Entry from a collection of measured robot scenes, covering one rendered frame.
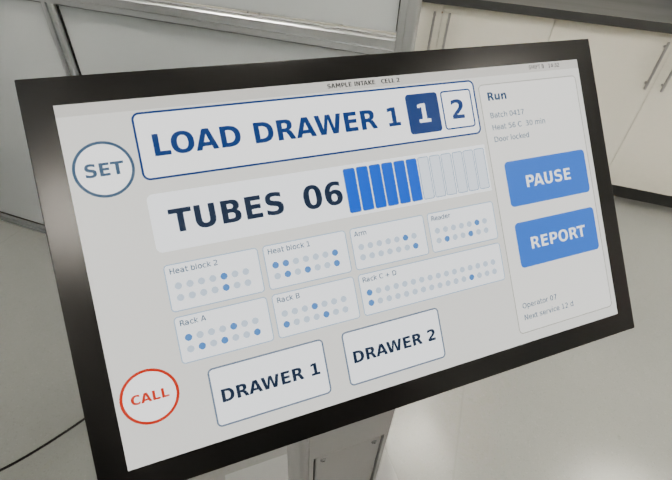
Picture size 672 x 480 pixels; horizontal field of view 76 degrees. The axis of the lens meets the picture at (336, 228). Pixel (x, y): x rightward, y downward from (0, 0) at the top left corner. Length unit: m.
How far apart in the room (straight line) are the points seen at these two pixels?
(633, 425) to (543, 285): 1.34
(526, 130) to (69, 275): 0.41
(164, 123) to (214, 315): 0.15
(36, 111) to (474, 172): 0.36
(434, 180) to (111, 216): 0.27
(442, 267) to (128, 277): 0.26
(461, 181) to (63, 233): 0.33
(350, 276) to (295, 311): 0.05
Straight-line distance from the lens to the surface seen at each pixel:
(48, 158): 0.37
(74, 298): 0.36
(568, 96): 0.51
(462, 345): 0.42
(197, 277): 0.35
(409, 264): 0.39
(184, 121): 0.36
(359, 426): 0.71
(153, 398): 0.37
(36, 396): 1.73
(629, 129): 2.59
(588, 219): 0.51
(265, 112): 0.36
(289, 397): 0.37
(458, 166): 0.42
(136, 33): 1.39
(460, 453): 1.49
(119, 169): 0.35
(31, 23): 1.65
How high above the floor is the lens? 1.32
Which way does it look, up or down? 40 degrees down
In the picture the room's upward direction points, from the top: 4 degrees clockwise
